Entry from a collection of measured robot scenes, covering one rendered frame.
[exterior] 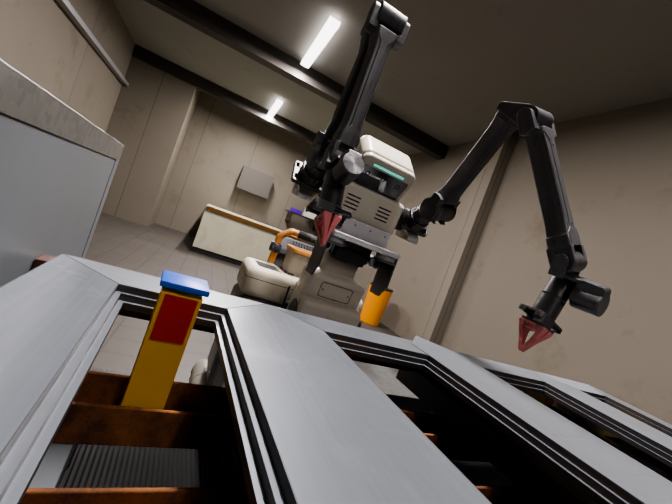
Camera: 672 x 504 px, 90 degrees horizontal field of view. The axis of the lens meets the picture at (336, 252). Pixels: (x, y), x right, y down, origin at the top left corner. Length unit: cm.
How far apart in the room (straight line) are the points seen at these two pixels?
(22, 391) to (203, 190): 848
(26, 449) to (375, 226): 106
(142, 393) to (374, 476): 33
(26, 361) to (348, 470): 25
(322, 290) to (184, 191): 774
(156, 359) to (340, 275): 80
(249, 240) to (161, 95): 339
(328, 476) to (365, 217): 97
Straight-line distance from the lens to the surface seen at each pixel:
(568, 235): 97
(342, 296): 119
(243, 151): 884
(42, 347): 36
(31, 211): 59
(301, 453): 30
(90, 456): 74
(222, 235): 639
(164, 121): 791
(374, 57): 99
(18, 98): 46
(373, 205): 117
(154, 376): 52
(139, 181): 785
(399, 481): 33
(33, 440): 29
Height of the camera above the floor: 100
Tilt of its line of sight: 1 degrees down
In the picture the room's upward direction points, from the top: 20 degrees clockwise
